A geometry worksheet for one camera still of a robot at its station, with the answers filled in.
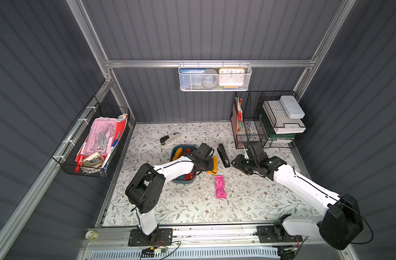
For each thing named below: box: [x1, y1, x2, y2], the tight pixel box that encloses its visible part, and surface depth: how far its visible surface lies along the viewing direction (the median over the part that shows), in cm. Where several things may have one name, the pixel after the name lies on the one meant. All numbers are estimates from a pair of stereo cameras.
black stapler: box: [216, 143, 231, 168], surface depth 102 cm
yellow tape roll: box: [84, 230, 98, 240], surface depth 76 cm
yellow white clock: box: [218, 67, 246, 87], surface depth 90 cm
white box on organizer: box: [279, 95, 306, 119], surface depth 99 cm
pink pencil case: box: [84, 117, 118, 157], surface depth 74 cm
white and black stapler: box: [159, 133, 181, 146], surface depth 110 cm
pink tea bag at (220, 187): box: [215, 174, 227, 199], surface depth 88 cm
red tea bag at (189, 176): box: [183, 172, 196, 181], surface depth 90 cm
